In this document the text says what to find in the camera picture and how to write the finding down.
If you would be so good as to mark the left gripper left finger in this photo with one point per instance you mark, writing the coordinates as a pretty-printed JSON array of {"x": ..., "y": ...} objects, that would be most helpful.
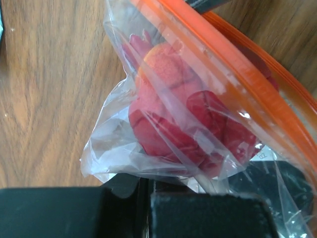
[{"x": 112, "y": 210}]

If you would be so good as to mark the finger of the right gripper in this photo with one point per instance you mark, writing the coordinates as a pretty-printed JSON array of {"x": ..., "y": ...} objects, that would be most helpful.
[{"x": 203, "y": 6}]

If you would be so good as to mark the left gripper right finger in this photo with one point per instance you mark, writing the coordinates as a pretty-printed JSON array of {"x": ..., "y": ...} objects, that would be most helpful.
[{"x": 213, "y": 215}]

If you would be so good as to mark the clear zip top bag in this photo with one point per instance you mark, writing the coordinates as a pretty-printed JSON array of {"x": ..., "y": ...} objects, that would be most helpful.
[{"x": 259, "y": 92}]

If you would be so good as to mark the fake red pomegranate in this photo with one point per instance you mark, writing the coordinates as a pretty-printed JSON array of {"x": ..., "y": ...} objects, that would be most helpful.
[{"x": 176, "y": 118}]

